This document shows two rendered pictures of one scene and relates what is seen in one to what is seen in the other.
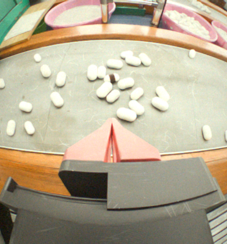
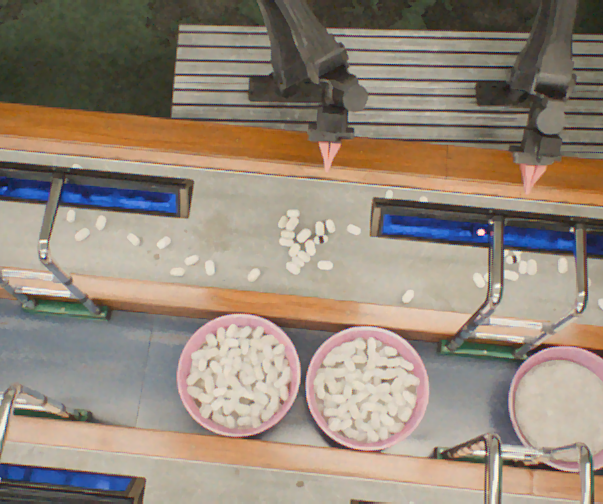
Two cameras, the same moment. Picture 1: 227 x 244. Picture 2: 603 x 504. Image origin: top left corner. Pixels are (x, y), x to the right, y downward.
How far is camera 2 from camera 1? 1.66 m
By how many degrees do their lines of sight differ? 33
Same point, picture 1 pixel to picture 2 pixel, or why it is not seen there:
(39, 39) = not seen: outside the picture
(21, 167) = (590, 188)
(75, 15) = (573, 406)
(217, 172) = (420, 165)
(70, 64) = (555, 286)
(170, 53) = (440, 297)
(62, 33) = (577, 331)
